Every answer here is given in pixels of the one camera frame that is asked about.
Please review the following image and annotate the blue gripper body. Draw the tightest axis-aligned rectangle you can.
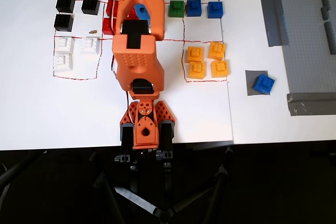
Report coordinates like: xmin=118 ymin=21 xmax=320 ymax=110
xmin=133 ymin=3 xmax=152 ymax=24

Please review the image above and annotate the blue lego block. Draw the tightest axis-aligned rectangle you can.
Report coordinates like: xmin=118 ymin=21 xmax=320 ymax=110
xmin=207 ymin=1 xmax=224 ymax=19
xmin=251 ymin=73 xmax=276 ymax=95
xmin=186 ymin=0 xmax=203 ymax=17

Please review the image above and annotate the red lego block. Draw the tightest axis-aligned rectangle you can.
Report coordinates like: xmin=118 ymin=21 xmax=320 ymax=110
xmin=102 ymin=18 xmax=116 ymax=36
xmin=107 ymin=0 xmax=119 ymax=17
xmin=127 ymin=7 xmax=139 ymax=22

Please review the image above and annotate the green lego block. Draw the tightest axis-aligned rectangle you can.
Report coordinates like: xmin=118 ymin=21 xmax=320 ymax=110
xmin=169 ymin=0 xmax=185 ymax=18

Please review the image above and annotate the black lego block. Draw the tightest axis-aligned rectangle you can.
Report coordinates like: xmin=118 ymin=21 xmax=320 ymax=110
xmin=56 ymin=0 xmax=76 ymax=14
xmin=54 ymin=14 xmax=74 ymax=33
xmin=81 ymin=0 xmax=100 ymax=16

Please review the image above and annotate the white lego block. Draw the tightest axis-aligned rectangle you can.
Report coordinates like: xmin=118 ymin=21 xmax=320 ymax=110
xmin=80 ymin=37 xmax=101 ymax=55
xmin=54 ymin=37 xmax=76 ymax=53
xmin=52 ymin=54 xmax=74 ymax=72

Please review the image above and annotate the yellow lego block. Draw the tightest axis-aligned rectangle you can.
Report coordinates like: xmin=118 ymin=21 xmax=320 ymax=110
xmin=187 ymin=46 xmax=205 ymax=63
xmin=208 ymin=41 xmax=226 ymax=61
xmin=188 ymin=61 xmax=206 ymax=79
xmin=211 ymin=60 xmax=229 ymax=78

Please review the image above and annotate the grey square tape marker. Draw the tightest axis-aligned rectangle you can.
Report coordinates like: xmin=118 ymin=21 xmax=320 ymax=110
xmin=245 ymin=70 xmax=271 ymax=96

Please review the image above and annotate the grey black table clamp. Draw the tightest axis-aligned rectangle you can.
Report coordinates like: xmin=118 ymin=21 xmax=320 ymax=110
xmin=114 ymin=123 xmax=135 ymax=164
xmin=155 ymin=120 xmax=176 ymax=169

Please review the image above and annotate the grey lego baseplate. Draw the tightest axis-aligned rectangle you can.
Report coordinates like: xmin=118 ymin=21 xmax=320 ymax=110
xmin=269 ymin=0 xmax=336 ymax=96

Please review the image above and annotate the black tripod stand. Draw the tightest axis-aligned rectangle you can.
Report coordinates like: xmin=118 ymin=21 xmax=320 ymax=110
xmin=89 ymin=146 xmax=234 ymax=224

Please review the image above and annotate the black stand leg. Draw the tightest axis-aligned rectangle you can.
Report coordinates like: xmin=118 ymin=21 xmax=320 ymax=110
xmin=0 ymin=150 xmax=47 ymax=204

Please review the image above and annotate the grey duct tape strip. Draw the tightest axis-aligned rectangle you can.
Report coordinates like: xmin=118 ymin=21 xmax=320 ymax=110
xmin=286 ymin=92 xmax=336 ymax=116
xmin=259 ymin=0 xmax=290 ymax=48

